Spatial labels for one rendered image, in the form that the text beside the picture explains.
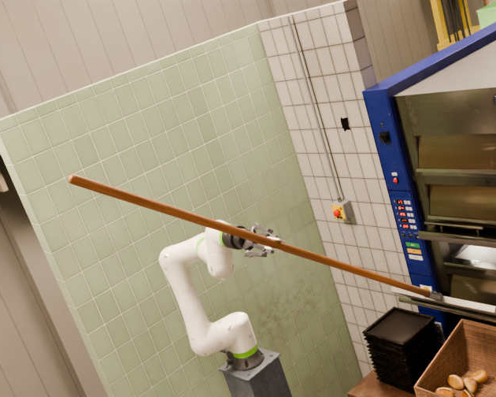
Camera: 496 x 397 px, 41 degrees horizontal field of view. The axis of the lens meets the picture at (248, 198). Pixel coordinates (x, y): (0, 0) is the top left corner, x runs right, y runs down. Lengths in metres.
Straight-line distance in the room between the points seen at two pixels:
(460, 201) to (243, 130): 1.25
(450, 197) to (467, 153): 0.28
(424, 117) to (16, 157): 1.91
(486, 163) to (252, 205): 1.35
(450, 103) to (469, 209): 0.54
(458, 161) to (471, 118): 0.23
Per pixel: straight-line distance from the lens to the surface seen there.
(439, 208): 3.45
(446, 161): 3.30
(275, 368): 3.18
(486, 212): 3.31
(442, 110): 3.22
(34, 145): 3.16
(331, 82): 3.60
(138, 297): 3.45
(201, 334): 3.03
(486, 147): 3.18
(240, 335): 3.05
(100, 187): 1.94
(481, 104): 3.10
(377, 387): 3.85
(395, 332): 3.66
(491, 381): 3.73
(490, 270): 3.49
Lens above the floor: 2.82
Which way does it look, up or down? 17 degrees down
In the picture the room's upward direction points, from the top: 18 degrees counter-clockwise
